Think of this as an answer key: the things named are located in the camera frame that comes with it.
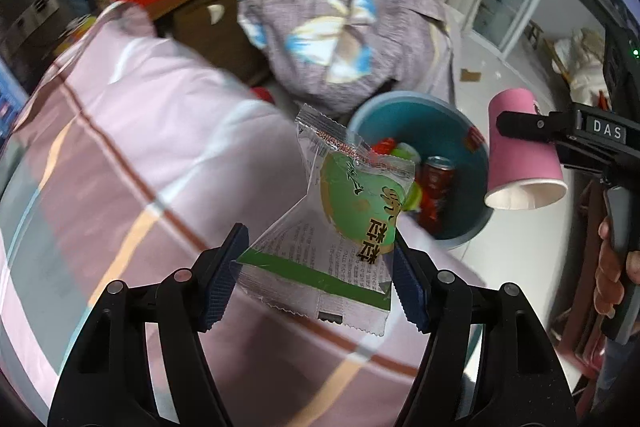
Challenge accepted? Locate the pink paper cup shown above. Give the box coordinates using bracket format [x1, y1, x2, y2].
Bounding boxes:
[484, 88, 569, 211]

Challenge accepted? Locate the blue plastic bin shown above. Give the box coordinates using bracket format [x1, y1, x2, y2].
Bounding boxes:
[346, 90, 493, 250]

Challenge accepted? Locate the pink plaid pillow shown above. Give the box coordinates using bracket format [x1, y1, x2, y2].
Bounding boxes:
[435, 4, 463, 108]

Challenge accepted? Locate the white cloth bundle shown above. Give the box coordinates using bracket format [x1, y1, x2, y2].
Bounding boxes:
[552, 29, 608, 100]

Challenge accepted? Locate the dark wooden nightstand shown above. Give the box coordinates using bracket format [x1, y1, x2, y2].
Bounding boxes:
[145, 0, 271, 88]

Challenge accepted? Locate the grey folded garment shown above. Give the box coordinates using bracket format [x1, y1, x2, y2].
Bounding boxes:
[237, 0, 451, 118]

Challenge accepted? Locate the green clear snack packet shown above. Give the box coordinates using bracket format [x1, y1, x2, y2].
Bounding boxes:
[235, 103, 417, 338]

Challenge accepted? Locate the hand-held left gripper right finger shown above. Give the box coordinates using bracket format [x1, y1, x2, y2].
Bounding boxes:
[392, 237, 578, 427]

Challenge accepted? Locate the person's right hand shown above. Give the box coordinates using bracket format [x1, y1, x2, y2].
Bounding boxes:
[594, 217, 640, 315]

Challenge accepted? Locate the pink plaid bed quilt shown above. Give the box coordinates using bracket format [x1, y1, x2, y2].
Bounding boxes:
[0, 0, 486, 427]

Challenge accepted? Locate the red soda can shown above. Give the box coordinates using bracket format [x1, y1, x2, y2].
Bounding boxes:
[417, 156, 457, 228]

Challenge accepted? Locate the wall power outlet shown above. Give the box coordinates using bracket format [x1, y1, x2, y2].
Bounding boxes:
[27, 0, 58, 20]

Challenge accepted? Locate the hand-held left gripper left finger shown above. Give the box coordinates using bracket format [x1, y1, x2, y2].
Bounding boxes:
[47, 223, 250, 427]

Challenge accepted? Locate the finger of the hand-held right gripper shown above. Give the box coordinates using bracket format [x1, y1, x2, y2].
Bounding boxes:
[496, 104, 581, 142]

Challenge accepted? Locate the blue toy box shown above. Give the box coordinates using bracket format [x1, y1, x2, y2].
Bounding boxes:
[0, 57, 28, 138]

